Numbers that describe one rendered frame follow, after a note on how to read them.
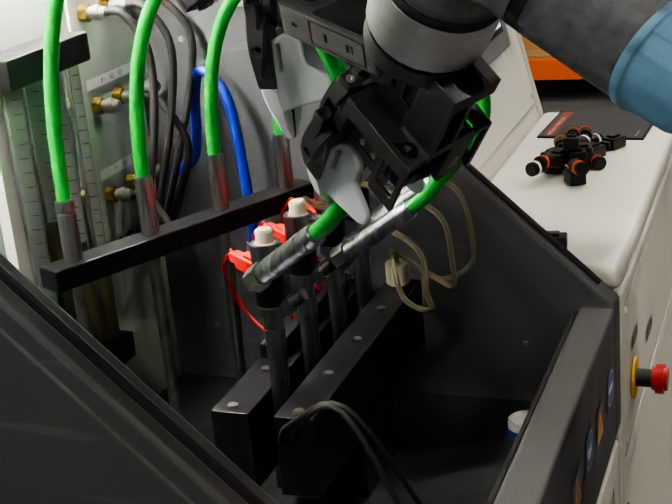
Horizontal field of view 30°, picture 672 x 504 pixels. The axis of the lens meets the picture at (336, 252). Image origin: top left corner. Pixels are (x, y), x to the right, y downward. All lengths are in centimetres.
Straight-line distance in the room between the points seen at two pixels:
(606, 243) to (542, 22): 86
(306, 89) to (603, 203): 68
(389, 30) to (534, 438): 51
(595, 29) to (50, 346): 39
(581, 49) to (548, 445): 53
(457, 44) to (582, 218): 88
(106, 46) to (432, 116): 71
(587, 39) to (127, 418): 37
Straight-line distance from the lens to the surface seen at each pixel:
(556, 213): 159
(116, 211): 143
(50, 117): 116
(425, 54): 71
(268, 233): 110
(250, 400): 115
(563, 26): 64
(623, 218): 157
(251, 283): 100
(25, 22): 129
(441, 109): 74
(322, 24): 81
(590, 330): 133
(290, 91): 104
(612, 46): 63
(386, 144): 77
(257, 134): 143
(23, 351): 82
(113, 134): 142
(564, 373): 123
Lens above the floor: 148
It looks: 20 degrees down
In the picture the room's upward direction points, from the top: 5 degrees counter-clockwise
